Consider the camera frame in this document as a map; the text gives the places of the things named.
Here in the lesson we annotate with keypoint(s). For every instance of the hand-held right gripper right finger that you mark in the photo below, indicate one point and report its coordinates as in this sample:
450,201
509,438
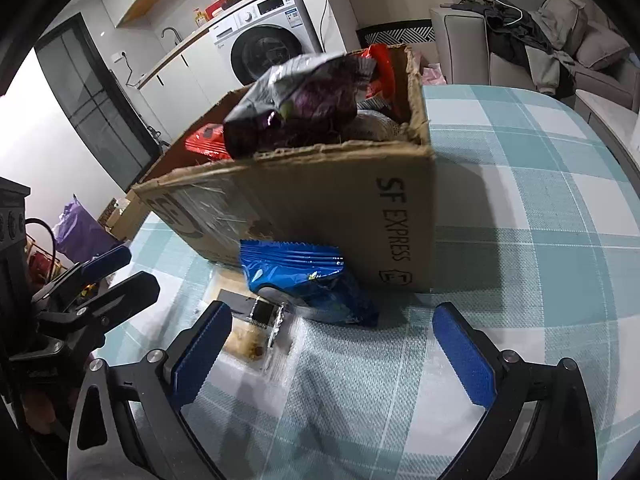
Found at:
465,360

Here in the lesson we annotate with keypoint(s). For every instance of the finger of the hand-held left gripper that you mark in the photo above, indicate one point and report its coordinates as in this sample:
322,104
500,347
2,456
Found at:
122,295
107,260

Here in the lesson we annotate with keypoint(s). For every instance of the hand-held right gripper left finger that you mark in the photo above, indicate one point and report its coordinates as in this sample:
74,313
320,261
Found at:
200,355

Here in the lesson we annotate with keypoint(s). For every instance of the clear snack packet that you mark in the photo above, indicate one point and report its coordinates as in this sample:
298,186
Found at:
250,342

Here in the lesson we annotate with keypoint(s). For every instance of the blue cookie packet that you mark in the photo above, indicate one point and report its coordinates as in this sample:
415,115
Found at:
300,280

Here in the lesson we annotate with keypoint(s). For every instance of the red snack packet black stripe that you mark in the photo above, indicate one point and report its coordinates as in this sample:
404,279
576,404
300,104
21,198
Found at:
205,142

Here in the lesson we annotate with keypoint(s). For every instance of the brown cardboard box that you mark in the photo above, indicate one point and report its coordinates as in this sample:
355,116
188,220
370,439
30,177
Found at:
325,200

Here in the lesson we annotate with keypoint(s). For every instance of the dark purple snack bag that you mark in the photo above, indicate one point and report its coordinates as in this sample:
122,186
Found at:
300,105

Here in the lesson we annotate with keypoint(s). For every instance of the white snack packet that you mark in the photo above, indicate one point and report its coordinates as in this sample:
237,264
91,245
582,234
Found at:
375,126

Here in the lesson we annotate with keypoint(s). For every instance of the large red snack bag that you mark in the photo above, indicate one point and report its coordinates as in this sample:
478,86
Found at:
382,75

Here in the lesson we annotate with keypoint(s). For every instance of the purple plastic bag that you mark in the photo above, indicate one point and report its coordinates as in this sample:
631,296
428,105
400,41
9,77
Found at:
80,232

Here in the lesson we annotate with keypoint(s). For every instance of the plain cardboard box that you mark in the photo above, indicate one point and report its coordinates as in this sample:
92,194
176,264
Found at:
122,215

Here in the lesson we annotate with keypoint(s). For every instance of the white counter cabinet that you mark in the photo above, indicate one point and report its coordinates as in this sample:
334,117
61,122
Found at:
185,80

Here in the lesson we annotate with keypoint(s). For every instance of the curved kitchen faucet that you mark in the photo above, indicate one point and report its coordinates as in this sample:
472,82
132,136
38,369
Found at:
170,35

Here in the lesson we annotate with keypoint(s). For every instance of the yellow bottle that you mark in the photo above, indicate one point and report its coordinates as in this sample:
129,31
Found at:
200,17

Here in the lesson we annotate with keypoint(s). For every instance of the red box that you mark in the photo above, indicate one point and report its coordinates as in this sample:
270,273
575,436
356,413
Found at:
217,7

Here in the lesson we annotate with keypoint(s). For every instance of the white washing machine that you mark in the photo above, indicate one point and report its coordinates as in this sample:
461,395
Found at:
260,25

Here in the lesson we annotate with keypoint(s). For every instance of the white side table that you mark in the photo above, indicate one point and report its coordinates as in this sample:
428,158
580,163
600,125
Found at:
610,115

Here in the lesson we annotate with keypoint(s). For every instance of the pink bag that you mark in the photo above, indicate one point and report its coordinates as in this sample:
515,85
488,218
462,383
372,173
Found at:
432,75

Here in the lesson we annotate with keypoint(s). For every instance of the grey sofa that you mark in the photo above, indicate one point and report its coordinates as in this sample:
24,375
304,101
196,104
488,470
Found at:
460,45

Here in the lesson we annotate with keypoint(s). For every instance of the dark clothes pile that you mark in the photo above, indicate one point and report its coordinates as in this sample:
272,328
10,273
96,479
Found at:
520,45

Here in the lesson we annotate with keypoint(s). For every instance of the black patterned basket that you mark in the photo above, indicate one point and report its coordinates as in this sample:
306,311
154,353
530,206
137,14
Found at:
395,35

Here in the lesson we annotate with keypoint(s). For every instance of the grey pillow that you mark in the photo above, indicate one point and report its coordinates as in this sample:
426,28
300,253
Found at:
602,45
562,20

